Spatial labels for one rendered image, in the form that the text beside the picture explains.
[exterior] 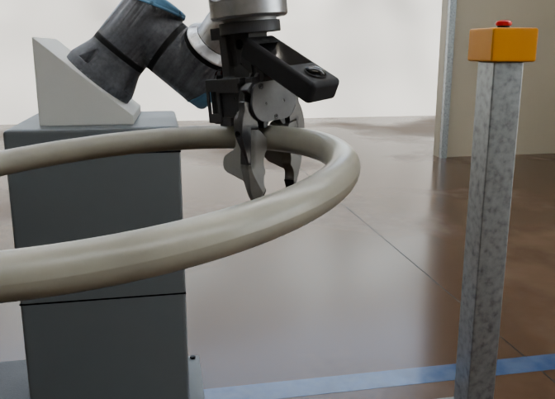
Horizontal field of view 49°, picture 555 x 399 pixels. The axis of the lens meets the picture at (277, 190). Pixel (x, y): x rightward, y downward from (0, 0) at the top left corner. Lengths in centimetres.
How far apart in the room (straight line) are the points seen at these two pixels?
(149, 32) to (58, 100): 28
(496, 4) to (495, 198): 476
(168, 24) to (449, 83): 466
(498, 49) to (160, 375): 117
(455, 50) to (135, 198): 490
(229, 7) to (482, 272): 118
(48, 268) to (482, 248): 141
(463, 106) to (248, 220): 585
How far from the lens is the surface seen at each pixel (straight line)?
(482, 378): 184
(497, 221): 168
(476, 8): 622
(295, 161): 75
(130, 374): 169
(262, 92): 70
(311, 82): 64
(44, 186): 153
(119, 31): 160
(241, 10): 69
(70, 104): 156
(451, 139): 619
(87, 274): 36
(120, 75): 160
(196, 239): 37
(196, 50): 154
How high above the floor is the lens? 103
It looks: 13 degrees down
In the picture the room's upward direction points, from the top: straight up
